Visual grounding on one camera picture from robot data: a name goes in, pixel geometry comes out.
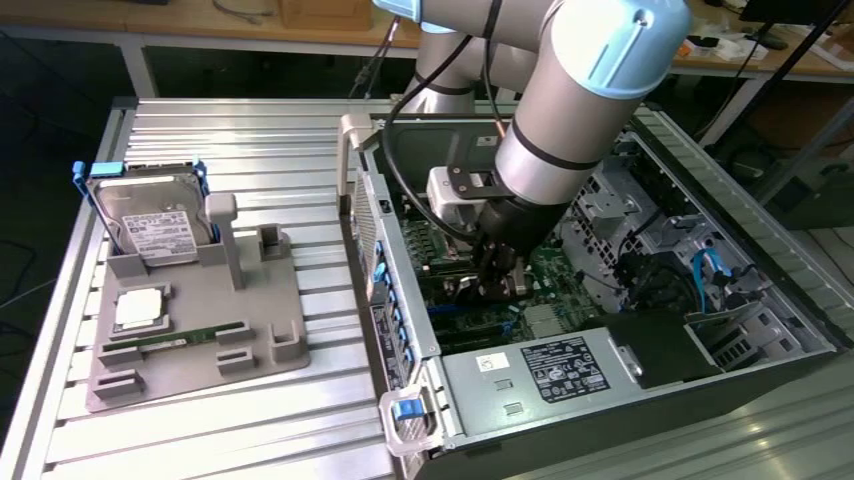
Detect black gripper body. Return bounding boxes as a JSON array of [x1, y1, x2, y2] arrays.
[[476, 197, 568, 261]]

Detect green motherboard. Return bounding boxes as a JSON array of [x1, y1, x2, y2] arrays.
[[399, 209, 608, 351]]

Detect silver disk bay cage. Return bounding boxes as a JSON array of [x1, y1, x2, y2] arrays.
[[566, 134, 708, 261]]

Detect grey power supply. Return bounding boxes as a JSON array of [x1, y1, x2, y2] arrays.
[[439, 332, 646, 436]]

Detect black fan shroud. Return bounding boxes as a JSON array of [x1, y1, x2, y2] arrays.
[[603, 312, 726, 391]]

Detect open black PC case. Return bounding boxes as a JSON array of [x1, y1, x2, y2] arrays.
[[336, 112, 854, 480]]

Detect cluttered wooden desk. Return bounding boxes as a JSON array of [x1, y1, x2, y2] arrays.
[[666, 19, 854, 146]]

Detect white plastic part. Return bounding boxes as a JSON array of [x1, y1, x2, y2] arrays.
[[694, 32, 759, 62]]

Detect grey parts rack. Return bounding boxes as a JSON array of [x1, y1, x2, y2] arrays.
[[85, 192, 315, 414]]

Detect green RAM stick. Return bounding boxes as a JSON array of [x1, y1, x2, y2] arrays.
[[103, 322, 241, 351]]

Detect cardboard box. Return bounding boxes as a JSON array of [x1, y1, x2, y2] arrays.
[[276, 0, 372, 31]]

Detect black monitor with stand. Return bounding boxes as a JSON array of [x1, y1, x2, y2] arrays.
[[737, 0, 854, 50]]

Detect hard disk in blue caddy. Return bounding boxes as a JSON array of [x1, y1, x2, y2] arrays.
[[71, 157, 225, 269]]

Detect black slanted pole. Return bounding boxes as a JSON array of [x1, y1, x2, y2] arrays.
[[759, 0, 849, 99]]

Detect silver CPU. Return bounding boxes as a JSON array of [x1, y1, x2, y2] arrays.
[[112, 289, 168, 331]]

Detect long wooden desk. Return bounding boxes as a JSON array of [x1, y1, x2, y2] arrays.
[[0, 0, 422, 99]]

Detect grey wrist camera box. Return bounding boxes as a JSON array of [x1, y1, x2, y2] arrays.
[[424, 166, 499, 234]]

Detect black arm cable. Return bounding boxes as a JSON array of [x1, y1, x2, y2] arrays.
[[383, 0, 508, 236]]

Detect thin brown cable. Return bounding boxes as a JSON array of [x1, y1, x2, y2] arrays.
[[483, 34, 508, 141]]

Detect blue wire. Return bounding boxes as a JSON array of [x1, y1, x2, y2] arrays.
[[690, 247, 735, 314]]

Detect black hanging cable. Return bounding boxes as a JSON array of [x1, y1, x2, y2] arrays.
[[346, 14, 402, 99]]

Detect grey cable on desk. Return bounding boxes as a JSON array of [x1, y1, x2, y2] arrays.
[[211, 0, 276, 17]]

